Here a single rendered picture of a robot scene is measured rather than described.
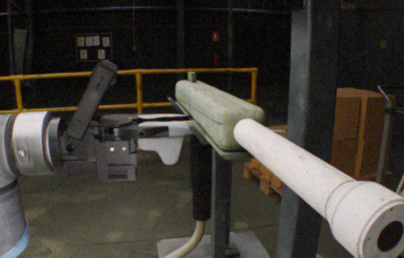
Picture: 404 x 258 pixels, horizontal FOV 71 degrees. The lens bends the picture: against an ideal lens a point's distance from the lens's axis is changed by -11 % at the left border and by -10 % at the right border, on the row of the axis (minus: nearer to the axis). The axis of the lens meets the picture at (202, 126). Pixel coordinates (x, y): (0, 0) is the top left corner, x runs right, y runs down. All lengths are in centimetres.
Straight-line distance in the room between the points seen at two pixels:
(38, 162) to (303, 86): 39
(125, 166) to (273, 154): 27
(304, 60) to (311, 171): 34
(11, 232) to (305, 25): 54
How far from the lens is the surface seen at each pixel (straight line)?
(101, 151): 43
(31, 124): 44
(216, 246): 42
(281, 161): 19
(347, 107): 274
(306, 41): 49
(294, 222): 56
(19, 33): 659
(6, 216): 51
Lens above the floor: 119
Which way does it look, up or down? 13 degrees down
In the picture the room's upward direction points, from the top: straight up
